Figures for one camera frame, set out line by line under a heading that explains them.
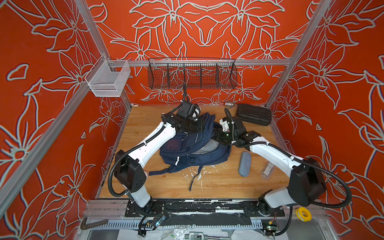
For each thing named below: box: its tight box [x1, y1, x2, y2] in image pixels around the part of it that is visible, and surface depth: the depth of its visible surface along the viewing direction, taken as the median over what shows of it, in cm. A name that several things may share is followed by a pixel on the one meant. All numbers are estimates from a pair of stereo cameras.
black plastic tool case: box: [236, 103, 272, 126], surface depth 107 cm
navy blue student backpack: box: [148, 113, 232, 192], surface depth 85 cm
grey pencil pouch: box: [238, 151, 252, 178], surface depth 87 cm
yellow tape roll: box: [296, 207, 313, 222], surface depth 72 cm
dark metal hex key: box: [80, 217, 109, 230], surface depth 71 cm
